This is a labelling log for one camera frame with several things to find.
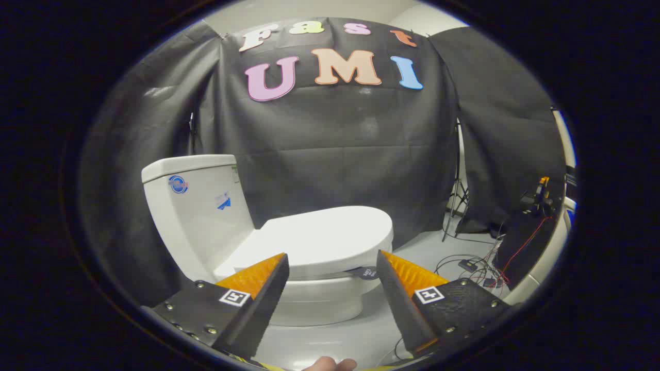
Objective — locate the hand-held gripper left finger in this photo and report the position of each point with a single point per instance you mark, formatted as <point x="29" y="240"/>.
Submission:
<point x="263" y="309"/>

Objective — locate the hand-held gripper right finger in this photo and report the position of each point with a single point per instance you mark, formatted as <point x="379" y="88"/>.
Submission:
<point x="399" y="309"/>

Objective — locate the white toilet lid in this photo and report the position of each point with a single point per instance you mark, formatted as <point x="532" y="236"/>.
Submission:
<point x="319" y="237"/>

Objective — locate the white toilet with tank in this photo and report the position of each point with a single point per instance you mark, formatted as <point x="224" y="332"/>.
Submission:
<point x="196" y="221"/>

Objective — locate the small black adapter box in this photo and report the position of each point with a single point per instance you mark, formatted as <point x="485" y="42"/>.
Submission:
<point x="467" y="265"/>
<point x="490" y="282"/>

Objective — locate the black light stand tripod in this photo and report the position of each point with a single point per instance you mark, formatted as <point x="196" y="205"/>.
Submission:
<point x="457" y="185"/>

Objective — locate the table under black cloth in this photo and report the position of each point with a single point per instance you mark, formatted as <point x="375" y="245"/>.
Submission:
<point x="515" y="232"/>

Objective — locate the white partition board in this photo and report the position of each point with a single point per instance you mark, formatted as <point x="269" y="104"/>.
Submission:
<point x="546" y="268"/>

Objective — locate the black backdrop cloth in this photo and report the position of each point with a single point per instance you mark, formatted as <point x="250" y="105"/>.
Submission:
<point x="335" y="144"/>
<point x="134" y="129"/>
<point x="500" y="129"/>

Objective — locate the orange and black gripper device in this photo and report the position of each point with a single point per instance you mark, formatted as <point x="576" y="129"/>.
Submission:
<point x="542" y="193"/>

